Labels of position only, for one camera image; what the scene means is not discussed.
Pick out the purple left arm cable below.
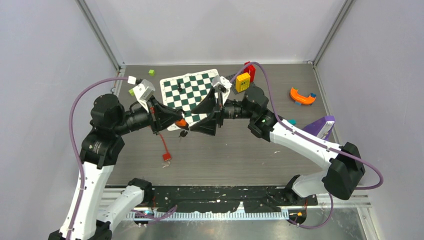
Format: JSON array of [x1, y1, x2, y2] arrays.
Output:
[[64, 75, 137, 240]]

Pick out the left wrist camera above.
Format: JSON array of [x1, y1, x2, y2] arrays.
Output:
[[132, 79, 156, 112]]

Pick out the red building block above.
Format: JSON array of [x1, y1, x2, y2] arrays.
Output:
[[243, 64, 256, 83]]

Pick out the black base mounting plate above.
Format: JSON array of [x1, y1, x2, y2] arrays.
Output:
[[140, 185, 318, 213]]

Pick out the black keys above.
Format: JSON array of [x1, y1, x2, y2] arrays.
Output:
[[179, 130, 189, 138]]

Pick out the orange curved toy track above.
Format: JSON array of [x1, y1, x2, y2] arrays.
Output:
[[289, 87, 317, 106]]

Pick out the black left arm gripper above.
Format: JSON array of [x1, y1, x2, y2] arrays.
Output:
[[115, 93, 184, 134]]

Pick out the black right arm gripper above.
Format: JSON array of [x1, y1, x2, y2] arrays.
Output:
[[191, 86, 256, 137]]

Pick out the teal cube block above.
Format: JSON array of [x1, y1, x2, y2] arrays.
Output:
[[288, 119, 297, 125]]

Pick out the yellow building block tower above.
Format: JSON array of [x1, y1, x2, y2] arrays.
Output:
[[235, 72, 251, 93]]

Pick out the green white chess mat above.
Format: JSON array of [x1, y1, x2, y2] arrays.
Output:
[[159, 69, 219, 126]]

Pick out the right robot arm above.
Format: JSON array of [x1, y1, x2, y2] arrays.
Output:
[[165, 86, 366, 205]]

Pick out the purple white device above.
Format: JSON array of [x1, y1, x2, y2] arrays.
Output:
[[302, 115, 336, 140]]

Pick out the red cable with plug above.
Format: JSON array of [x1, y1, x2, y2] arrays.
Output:
[[158, 132, 173, 166]]

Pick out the small green cube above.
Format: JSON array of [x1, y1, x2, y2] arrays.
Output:
[[148, 69, 156, 77]]

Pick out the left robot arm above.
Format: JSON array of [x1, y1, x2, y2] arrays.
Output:
[[48, 93, 183, 240]]

